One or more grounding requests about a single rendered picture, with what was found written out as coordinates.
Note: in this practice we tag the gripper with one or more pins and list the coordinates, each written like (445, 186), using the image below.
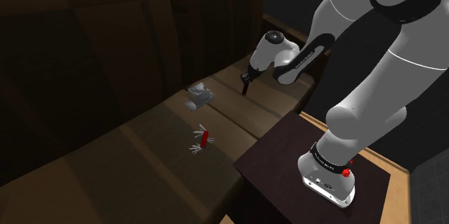
(247, 76)

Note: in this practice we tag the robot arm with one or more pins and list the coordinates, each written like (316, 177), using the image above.
(354, 75)

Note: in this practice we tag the red pocket knife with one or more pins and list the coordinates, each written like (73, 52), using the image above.
(204, 138)

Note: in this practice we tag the dark robot stand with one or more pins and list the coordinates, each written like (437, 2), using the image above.
(280, 160)

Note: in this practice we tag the brown sofa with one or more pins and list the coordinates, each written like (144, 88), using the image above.
(105, 75)

